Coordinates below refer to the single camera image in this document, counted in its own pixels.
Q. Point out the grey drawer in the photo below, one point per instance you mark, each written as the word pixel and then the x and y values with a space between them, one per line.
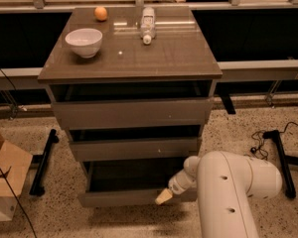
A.
pixel 128 105
pixel 128 182
pixel 135 143

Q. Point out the black left stand leg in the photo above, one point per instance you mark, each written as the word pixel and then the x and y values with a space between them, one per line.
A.
pixel 37 188

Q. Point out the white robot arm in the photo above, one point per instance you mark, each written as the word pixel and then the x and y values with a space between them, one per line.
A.
pixel 225 182

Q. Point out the black stand leg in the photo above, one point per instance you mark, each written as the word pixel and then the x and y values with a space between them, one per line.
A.
pixel 37 188
pixel 285 162

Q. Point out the grey drawer cabinet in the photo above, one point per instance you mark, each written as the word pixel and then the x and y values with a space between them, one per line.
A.
pixel 179 51

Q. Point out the grey bottom drawer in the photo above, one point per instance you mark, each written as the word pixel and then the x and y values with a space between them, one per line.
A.
pixel 128 182

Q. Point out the clear plastic bottle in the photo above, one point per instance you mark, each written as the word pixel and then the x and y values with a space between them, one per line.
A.
pixel 147 28

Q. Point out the white ceramic bowl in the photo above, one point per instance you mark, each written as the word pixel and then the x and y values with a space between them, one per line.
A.
pixel 85 42

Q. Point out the white box under cardboard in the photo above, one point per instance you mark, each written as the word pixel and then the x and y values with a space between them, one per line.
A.
pixel 7 208

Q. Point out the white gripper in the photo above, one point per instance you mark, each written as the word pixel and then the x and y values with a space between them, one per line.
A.
pixel 176 185

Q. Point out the grey middle drawer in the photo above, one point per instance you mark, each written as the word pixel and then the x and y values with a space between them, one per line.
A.
pixel 135 143

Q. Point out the grey top drawer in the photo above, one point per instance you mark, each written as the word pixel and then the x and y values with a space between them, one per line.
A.
pixel 128 105

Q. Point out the orange fruit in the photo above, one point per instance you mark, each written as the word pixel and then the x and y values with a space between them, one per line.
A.
pixel 100 14

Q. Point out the black right stand leg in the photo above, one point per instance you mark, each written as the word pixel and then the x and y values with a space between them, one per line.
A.
pixel 285 162

